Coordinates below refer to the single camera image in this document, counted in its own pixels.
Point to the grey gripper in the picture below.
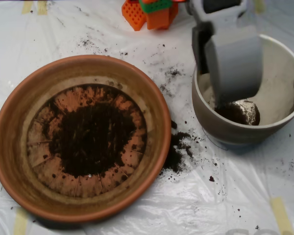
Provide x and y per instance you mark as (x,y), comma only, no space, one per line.
(235,63)

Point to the dark soil pile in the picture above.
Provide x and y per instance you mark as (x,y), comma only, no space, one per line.
(93,142)

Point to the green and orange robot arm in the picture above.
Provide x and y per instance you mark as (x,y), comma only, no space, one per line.
(159,17)

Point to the white ceramic pot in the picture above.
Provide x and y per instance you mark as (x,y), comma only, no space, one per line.
(279,73)

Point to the spilled soil heap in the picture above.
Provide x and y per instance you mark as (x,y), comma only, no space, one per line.
(175,156)

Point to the small dark brown food crumb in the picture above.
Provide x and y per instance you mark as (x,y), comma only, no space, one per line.
(211,178)

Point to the terracotta plant saucer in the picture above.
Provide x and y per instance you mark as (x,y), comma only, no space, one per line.
(12,147)

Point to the beige masking tape strip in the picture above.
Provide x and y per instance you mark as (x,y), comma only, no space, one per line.
(281,215)
(259,6)
(42,8)
(20,222)
(27,7)

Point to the clear plastic cover sheet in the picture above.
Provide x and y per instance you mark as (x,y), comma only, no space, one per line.
(210,208)

